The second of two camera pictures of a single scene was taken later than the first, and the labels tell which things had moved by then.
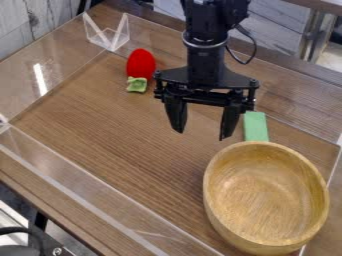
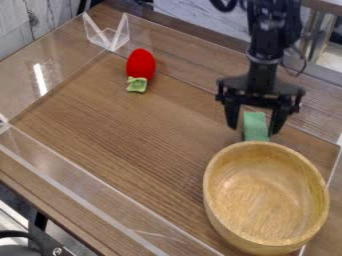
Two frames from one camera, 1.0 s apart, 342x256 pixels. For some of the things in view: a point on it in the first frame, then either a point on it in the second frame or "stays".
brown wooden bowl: [266, 198] stays
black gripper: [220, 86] → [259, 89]
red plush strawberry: [140, 66] stays
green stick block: [255, 126] stays
